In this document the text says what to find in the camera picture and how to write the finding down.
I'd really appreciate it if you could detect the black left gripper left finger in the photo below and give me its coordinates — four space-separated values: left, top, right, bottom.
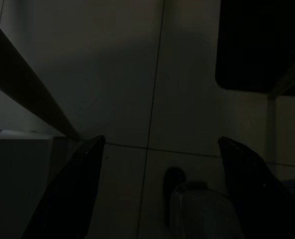
21 135 106 239

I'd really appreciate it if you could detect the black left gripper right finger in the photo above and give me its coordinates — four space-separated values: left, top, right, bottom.
217 136 295 239

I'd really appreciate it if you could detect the dark rug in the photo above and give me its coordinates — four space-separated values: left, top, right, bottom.
215 0 295 97

